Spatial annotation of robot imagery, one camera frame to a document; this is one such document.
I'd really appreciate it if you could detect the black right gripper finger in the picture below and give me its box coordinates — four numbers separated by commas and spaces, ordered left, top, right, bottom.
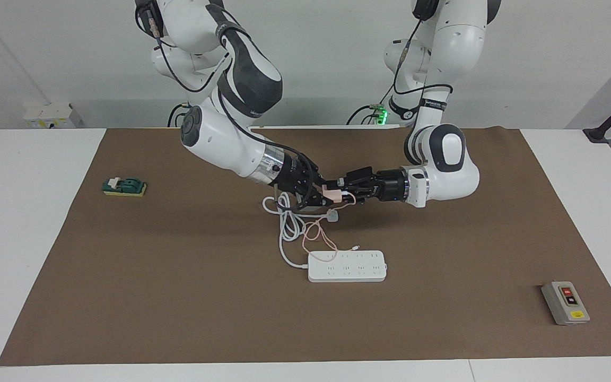
305, 158, 333, 188
295, 188, 328, 213

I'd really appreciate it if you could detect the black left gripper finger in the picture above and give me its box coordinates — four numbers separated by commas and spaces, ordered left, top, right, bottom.
343, 186, 378, 202
338, 167, 377, 187

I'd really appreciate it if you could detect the thin pink charging cable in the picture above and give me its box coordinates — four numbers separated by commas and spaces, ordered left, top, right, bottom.
302, 192, 362, 264

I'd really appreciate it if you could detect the white power strip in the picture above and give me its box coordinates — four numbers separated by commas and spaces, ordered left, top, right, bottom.
307, 250, 388, 283

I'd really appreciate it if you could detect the brown table mat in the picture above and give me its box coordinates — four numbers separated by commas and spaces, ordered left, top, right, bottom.
0, 126, 611, 367

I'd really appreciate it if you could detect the white power cord with plug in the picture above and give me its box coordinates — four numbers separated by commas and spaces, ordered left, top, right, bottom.
262, 192, 339, 270

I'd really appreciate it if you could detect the black left arm base cable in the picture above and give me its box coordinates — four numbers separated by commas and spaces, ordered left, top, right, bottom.
346, 80, 396, 126

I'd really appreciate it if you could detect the black arm base cable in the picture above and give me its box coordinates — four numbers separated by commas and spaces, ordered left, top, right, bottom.
167, 102, 189, 128
346, 80, 396, 126

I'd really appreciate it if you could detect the black right arm base cable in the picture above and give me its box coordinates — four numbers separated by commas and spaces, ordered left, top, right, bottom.
167, 102, 189, 128

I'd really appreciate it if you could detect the green knife switch yellow base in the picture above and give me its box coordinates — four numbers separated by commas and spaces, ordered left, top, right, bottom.
102, 177, 147, 198

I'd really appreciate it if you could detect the grey on-off switch box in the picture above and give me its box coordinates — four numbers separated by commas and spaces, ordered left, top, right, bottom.
541, 281, 591, 326

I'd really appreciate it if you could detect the white wall socket box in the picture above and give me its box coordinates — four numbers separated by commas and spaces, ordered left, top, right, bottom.
23, 103, 84, 129

